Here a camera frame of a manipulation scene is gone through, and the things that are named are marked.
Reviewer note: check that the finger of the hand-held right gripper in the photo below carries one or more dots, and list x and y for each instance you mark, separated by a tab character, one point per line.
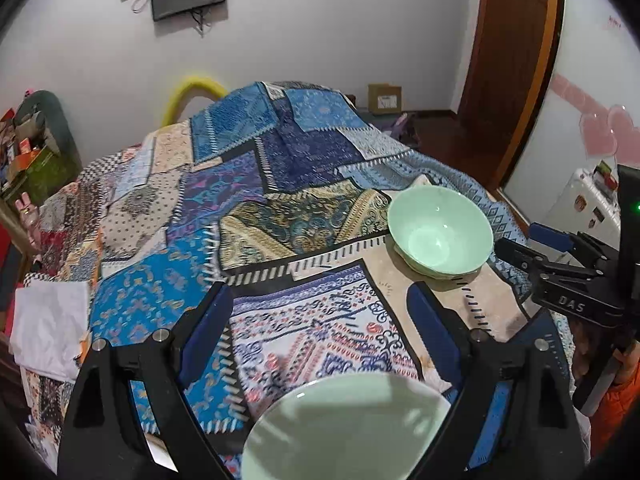
520	257
550	236

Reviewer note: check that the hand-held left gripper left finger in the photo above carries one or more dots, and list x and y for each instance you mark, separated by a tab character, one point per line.
201	335

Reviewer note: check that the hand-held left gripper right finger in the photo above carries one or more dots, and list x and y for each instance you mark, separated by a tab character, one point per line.
430	332

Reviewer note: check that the green bowl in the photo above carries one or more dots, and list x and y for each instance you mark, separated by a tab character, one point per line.
440	220

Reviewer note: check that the green plate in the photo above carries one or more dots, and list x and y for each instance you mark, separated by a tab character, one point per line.
340	430

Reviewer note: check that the person's right hand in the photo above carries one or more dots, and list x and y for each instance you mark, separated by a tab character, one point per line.
582	355

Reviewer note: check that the pink heart decoration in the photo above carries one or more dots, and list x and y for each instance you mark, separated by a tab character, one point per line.
605	130

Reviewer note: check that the white cloth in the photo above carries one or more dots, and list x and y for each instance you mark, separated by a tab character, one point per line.
50	327

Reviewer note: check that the patchwork printed blanket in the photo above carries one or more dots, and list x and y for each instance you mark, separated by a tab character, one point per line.
300	200

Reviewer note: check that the brown wooden door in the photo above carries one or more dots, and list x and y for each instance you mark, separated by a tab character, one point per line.
510	60

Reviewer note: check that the red box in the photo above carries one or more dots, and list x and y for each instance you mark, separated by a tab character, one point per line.
7	265

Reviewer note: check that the pink bunny toy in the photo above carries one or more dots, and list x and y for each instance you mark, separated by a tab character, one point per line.
29	217

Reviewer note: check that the cardboard box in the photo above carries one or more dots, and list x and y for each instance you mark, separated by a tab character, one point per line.
385	98

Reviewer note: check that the green bag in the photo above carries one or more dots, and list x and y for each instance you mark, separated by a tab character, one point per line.
47	177

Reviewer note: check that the pile of colourful packets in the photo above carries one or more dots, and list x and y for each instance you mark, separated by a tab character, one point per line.
17	145

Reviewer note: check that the dark green cushion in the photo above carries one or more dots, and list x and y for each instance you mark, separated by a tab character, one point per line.
47	115

